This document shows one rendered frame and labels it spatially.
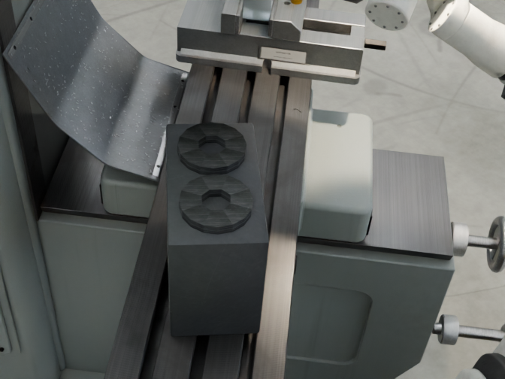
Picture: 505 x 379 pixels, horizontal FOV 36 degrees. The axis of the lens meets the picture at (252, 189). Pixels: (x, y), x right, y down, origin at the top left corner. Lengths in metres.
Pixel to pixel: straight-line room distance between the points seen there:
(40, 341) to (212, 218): 0.90
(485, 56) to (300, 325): 0.72
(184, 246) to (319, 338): 0.81
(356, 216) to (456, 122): 1.62
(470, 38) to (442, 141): 1.70
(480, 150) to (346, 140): 1.41
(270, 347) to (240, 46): 0.63
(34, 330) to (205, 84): 0.65
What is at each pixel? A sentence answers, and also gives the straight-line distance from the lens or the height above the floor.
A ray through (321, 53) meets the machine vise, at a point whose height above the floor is 0.99.
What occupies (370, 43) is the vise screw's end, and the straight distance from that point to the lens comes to 1.51.
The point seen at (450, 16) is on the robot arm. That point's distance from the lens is 1.19.
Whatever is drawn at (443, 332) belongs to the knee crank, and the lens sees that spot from 1.63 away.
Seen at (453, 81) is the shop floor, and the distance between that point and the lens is 3.19.
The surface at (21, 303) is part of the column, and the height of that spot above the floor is 0.52.
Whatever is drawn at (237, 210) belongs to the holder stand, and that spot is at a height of 1.14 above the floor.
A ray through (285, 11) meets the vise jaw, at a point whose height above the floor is 1.05.
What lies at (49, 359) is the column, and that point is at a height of 0.29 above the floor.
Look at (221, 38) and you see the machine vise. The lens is 1.47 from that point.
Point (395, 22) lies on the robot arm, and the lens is 1.16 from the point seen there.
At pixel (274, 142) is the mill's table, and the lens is 1.37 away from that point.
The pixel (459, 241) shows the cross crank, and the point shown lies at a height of 0.66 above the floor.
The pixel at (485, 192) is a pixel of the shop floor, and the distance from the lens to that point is 2.74.
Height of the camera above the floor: 1.81
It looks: 45 degrees down
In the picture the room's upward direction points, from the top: 5 degrees clockwise
